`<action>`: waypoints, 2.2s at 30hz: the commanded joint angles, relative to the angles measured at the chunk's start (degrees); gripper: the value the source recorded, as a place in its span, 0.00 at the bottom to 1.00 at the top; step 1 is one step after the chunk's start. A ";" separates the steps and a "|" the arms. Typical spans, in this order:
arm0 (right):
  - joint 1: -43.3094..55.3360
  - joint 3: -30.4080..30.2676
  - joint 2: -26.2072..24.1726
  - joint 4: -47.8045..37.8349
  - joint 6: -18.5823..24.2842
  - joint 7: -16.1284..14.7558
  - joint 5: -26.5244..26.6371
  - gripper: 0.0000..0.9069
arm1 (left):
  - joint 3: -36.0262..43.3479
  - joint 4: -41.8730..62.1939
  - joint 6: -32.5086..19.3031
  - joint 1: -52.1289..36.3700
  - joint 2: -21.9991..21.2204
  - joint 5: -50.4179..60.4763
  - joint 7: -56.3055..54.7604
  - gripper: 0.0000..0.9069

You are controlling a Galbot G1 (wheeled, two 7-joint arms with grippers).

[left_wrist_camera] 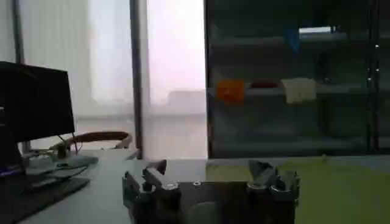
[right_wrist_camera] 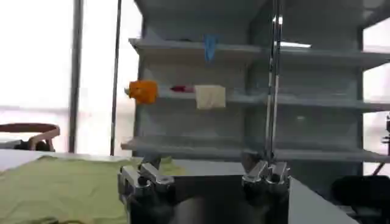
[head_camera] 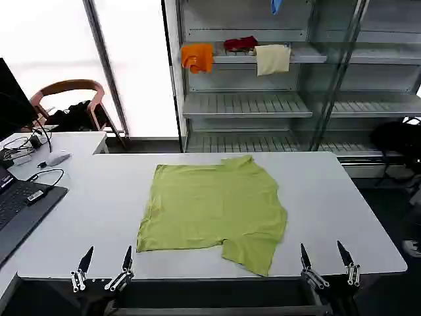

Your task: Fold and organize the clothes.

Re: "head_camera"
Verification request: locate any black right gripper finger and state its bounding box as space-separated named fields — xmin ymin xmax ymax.
xmin=299 ymin=243 xmax=330 ymax=289
xmin=336 ymin=240 xmax=362 ymax=286

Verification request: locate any light green t-shirt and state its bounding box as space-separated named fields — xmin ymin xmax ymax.
xmin=136 ymin=154 xmax=289 ymax=277

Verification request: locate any white computer mouse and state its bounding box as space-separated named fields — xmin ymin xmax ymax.
xmin=45 ymin=150 xmax=73 ymax=167

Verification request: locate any grey cable bundle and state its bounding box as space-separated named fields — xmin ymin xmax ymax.
xmin=0 ymin=135 xmax=36 ymax=159

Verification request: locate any black computer monitor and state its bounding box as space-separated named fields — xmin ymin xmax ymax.
xmin=0 ymin=57 xmax=36 ymax=141

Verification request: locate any person's shoe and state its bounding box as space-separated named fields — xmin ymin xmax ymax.
xmin=401 ymin=239 xmax=421 ymax=259

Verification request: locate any black monitor cable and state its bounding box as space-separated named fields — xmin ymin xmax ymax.
xmin=31 ymin=115 xmax=54 ymax=154

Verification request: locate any wooden chair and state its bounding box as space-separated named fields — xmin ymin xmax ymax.
xmin=30 ymin=78 xmax=128 ymax=149

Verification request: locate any black looped laptop cable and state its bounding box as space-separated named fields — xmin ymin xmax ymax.
xmin=27 ymin=168 xmax=65 ymax=196

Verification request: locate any grey metal window post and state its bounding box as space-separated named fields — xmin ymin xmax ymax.
xmin=82 ymin=0 xmax=130 ymax=138

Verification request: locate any metal shelf rack with clothes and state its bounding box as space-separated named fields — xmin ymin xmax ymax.
xmin=161 ymin=0 xmax=421 ymax=178

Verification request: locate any dark grey laptop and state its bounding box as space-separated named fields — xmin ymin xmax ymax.
xmin=0 ymin=165 xmax=69 ymax=266

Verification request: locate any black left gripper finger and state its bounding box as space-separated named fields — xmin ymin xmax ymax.
xmin=105 ymin=245 xmax=134 ymax=292
xmin=70 ymin=246 xmax=95 ymax=293

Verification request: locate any black clothing on chair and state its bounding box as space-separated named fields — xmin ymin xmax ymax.
xmin=49 ymin=100 xmax=99 ymax=132

